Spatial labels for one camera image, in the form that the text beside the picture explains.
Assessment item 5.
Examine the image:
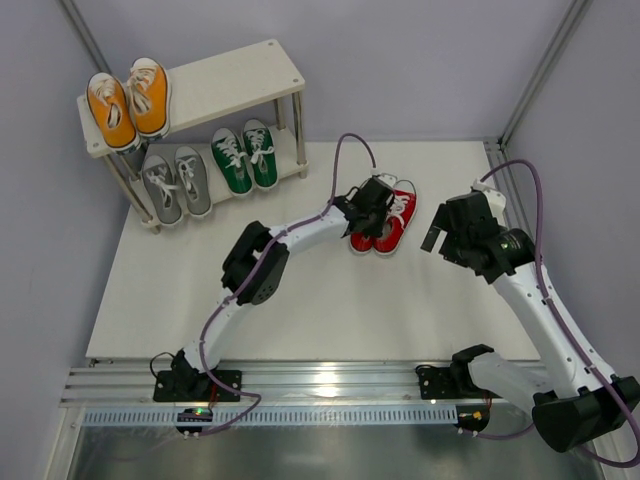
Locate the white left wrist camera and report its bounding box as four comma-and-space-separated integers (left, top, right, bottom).
373, 173, 398, 188

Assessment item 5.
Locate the right controller board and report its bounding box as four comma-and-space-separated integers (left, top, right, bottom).
454, 407, 491, 435

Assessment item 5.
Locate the right aluminium frame post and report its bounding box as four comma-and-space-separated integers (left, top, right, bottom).
483, 0, 593, 237

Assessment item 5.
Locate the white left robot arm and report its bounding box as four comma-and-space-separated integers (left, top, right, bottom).
157, 174, 396, 399

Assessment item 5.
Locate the aluminium mounting rail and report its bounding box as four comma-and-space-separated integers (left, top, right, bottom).
59, 360, 596, 407

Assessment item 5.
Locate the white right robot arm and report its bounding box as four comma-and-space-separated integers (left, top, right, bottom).
421, 190, 639, 452

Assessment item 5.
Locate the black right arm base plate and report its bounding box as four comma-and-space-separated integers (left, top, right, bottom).
415, 364, 462, 400

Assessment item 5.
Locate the orange canvas sneaker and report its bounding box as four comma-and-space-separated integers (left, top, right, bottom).
86, 72, 141, 154
126, 57, 171, 140

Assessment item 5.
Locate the left aluminium frame post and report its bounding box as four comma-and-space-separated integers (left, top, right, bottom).
56, 0, 112, 74

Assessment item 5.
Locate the slotted grey cable duct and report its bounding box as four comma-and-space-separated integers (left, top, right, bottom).
81, 403, 457, 428

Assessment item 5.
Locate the white wooden shoe shelf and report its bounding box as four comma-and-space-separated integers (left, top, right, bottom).
77, 39, 308, 233

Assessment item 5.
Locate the controller board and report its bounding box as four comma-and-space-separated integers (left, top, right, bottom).
454, 407, 491, 435
176, 407, 213, 438

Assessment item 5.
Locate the grey canvas sneaker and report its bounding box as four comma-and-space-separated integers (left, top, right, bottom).
174, 146, 212, 218
141, 155, 183, 226

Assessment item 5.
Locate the left controller board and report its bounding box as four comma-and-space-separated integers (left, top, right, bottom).
176, 407, 213, 438

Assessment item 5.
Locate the green canvas sneaker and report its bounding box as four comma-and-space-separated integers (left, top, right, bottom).
242, 119, 278, 190
211, 128, 253, 196

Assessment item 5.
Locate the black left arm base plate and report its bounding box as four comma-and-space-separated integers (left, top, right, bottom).
152, 368, 243, 404

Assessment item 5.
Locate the red canvas sneaker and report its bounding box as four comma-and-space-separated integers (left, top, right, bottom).
349, 233, 374, 255
373, 179, 418, 256

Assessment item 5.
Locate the aluminium frame post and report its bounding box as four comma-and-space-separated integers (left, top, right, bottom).
483, 0, 593, 237
56, 0, 112, 74

